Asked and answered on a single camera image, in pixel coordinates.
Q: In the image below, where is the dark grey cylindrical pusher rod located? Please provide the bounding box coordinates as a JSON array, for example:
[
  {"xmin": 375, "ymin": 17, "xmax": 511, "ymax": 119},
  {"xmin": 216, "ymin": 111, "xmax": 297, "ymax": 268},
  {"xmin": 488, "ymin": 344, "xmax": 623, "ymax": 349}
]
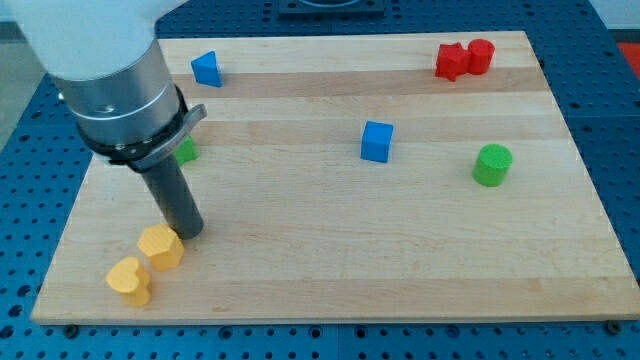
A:
[{"xmin": 141, "ymin": 155, "xmax": 204, "ymax": 240}]

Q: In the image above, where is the black clamp ring with lever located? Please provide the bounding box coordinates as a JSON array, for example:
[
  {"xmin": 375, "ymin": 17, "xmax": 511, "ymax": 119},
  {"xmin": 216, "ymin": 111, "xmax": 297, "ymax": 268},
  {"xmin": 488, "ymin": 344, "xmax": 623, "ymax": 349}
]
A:
[{"xmin": 79, "ymin": 86, "xmax": 207, "ymax": 172}]

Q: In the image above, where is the green cylinder block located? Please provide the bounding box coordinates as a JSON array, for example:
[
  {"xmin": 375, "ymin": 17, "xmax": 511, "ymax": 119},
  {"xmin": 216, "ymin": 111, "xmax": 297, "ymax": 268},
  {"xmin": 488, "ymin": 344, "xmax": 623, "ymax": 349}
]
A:
[{"xmin": 472, "ymin": 144, "xmax": 513, "ymax": 187}]

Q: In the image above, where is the green block behind arm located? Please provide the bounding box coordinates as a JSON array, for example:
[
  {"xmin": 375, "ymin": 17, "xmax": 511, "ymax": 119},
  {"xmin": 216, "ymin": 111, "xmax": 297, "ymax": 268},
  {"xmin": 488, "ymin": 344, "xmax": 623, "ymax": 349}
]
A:
[{"xmin": 174, "ymin": 136, "xmax": 198, "ymax": 166}]

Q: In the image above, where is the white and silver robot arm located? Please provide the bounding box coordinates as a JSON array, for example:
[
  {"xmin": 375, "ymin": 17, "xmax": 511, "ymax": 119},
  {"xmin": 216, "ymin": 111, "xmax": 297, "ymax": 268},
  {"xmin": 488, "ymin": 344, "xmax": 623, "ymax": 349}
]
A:
[{"xmin": 6, "ymin": 0, "xmax": 207, "ymax": 239}]

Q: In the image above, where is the yellow hexagon block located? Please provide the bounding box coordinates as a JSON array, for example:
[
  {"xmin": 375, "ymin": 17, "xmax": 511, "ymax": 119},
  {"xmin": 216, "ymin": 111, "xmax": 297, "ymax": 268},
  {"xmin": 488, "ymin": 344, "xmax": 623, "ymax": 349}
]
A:
[{"xmin": 137, "ymin": 224, "xmax": 185, "ymax": 271}]

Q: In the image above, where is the yellow heart block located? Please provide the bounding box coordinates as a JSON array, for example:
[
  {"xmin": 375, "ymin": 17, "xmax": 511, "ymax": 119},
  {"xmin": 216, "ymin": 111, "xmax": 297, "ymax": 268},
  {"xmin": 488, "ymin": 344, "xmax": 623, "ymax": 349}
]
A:
[{"xmin": 105, "ymin": 257, "xmax": 151, "ymax": 306}]

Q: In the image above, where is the blue triangle block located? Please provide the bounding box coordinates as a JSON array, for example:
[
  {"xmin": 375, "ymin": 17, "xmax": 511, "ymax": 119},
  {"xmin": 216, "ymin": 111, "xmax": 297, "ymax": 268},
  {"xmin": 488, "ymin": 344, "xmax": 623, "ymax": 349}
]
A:
[{"xmin": 191, "ymin": 51, "xmax": 223, "ymax": 88}]

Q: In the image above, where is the blue cube block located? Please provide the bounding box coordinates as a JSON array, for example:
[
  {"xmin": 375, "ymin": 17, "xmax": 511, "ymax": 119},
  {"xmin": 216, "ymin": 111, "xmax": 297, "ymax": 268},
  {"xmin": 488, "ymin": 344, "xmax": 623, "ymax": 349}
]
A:
[{"xmin": 360, "ymin": 121, "xmax": 394, "ymax": 163}]

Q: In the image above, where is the light wooden board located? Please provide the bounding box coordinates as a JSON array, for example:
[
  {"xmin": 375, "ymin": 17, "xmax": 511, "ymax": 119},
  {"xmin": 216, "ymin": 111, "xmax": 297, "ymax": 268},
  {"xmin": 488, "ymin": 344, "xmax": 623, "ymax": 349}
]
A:
[{"xmin": 32, "ymin": 31, "xmax": 639, "ymax": 325}]

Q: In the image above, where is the red star block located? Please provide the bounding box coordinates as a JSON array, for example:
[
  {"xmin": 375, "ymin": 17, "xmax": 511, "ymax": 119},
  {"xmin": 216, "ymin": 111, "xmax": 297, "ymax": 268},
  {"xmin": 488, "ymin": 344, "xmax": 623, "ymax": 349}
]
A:
[{"xmin": 435, "ymin": 43, "xmax": 470, "ymax": 82}]

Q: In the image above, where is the red cylinder block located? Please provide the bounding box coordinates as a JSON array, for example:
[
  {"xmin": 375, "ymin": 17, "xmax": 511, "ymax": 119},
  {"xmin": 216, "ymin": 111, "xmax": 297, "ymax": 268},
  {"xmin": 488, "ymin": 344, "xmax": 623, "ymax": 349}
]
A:
[{"xmin": 467, "ymin": 39, "xmax": 495, "ymax": 75}]

